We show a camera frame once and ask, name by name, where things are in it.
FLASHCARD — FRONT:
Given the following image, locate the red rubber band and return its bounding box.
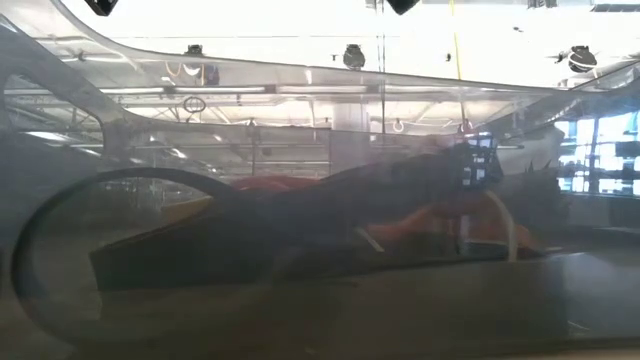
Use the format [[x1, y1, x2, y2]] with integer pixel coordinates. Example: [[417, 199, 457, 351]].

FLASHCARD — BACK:
[[229, 173, 324, 195]]

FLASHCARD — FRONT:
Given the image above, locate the large tan rubber band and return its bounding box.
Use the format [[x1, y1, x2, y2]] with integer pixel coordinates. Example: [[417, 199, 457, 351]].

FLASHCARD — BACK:
[[482, 188, 519, 264]]

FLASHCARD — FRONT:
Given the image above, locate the translucent grey plastic bin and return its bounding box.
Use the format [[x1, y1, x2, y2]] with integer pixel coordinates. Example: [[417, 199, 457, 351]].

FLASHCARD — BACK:
[[0, 0, 640, 360]]

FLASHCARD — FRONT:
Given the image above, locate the black hanging cable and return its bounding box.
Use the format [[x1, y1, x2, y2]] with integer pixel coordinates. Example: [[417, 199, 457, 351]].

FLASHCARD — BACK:
[[378, 0, 387, 134]]

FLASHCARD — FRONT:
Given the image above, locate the yellow hanging cable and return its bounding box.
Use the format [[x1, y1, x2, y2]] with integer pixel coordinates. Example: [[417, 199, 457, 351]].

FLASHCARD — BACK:
[[449, 0, 464, 82]]

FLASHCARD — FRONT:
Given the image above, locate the black hanging cable reel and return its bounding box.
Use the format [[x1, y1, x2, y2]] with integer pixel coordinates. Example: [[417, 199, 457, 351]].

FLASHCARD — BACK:
[[547, 44, 600, 75], [342, 43, 367, 72], [182, 43, 222, 87]]

